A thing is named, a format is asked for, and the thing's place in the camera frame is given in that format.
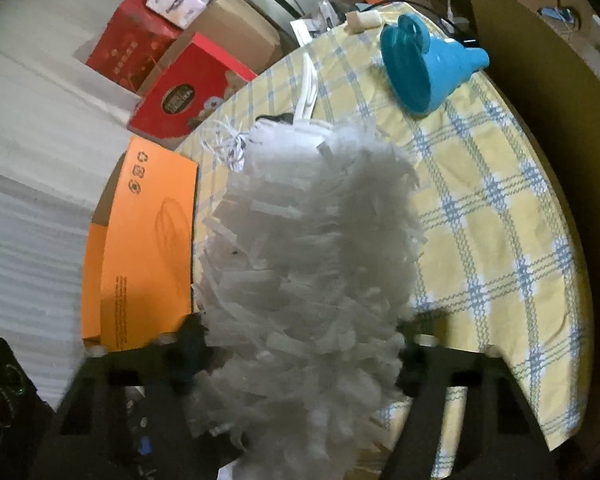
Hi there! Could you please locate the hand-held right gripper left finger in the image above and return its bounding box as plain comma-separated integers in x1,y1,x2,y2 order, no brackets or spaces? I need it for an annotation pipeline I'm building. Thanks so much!
45,317,216,480

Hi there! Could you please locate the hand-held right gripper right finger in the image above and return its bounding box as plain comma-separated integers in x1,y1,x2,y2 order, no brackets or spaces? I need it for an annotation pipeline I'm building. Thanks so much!
380,330,546,480

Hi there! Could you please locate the orange cardboard box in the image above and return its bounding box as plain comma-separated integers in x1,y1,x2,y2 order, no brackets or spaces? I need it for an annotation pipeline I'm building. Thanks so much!
81,136,199,356

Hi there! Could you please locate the white fluffy duster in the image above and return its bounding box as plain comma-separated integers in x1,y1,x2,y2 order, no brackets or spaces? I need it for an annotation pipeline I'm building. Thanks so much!
187,52,428,480

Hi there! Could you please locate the white cable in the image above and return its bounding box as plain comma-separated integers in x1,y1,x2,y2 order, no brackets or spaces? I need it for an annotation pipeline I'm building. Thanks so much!
200,115,248,172

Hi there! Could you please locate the blue silicone funnel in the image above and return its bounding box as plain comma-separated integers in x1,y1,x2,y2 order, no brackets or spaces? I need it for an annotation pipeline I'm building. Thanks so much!
380,14,491,115

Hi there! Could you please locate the small cream bottle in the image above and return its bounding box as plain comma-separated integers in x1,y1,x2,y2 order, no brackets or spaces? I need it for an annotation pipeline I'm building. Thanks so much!
345,10,382,35

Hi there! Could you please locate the white curtain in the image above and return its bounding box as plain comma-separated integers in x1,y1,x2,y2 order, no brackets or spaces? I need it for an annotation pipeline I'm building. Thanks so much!
0,0,181,361

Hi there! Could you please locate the yellow plaid tablecloth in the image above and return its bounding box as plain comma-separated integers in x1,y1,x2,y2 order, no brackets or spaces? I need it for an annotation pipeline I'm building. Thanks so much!
175,2,595,478

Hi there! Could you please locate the red Collection shopping bag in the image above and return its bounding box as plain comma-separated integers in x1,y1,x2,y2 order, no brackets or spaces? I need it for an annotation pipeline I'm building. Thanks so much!
126,31,257,151

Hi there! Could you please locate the large brown cardboard panel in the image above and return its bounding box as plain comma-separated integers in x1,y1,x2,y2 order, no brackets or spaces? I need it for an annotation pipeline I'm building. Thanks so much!
460,0,600,311

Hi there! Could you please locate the plain red box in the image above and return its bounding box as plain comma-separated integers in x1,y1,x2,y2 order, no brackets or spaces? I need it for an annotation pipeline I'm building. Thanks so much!
85,0,183,96

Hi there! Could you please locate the brown cardboard box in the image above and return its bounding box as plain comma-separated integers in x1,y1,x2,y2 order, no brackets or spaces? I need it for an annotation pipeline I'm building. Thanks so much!
180,0,283,77

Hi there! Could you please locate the white tissue pack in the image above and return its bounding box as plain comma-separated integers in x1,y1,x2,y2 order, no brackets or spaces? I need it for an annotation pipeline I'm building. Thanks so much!
146,0,213,29

